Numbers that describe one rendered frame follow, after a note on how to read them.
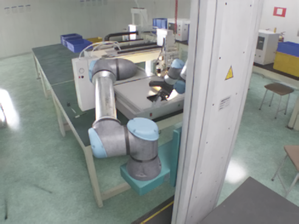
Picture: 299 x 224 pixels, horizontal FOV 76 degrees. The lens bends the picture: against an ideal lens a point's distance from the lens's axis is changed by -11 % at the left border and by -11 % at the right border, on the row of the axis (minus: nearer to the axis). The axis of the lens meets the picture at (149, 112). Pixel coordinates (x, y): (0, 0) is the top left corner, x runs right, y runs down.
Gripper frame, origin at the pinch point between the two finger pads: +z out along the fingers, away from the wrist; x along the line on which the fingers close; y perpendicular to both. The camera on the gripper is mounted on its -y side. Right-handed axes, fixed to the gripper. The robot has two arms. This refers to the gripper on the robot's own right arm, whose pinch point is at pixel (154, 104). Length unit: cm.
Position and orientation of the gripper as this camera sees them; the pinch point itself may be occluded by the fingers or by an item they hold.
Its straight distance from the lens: 147.4
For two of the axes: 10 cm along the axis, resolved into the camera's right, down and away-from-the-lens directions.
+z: -3.7, 7.0, 6.1
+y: 8.6, 5.1, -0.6
